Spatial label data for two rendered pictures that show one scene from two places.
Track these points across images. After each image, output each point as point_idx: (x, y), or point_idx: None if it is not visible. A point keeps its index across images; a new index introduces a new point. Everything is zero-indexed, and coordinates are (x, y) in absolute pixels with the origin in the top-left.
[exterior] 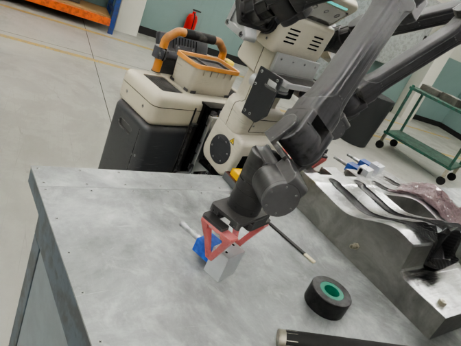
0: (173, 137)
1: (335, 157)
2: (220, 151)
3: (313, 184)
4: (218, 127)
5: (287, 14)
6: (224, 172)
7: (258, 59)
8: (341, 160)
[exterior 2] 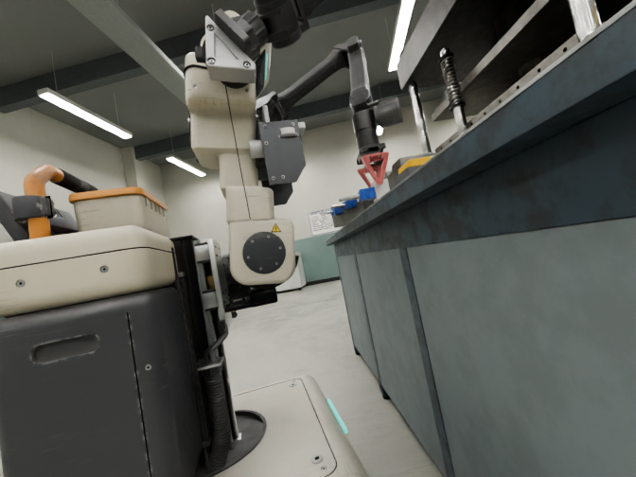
0: (173, 304)
1: (333, 205)
2: (268, 253)
3: (432, 155)
4: (240, 231)
5: (295, 23)
6: (409, 168)
7: (233, 133)
8: (338, 204)
